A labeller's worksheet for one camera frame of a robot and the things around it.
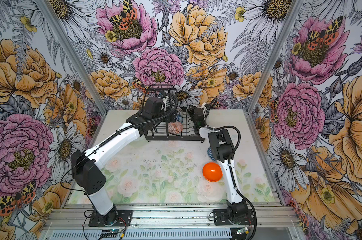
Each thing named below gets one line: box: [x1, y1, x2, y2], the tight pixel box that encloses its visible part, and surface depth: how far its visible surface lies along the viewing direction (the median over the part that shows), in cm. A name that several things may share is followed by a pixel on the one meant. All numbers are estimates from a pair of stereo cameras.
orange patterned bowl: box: [167, 121, 183, 134], surface depth 110 cm
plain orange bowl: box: [202, 162, 223, 182], surface depth 88 cm
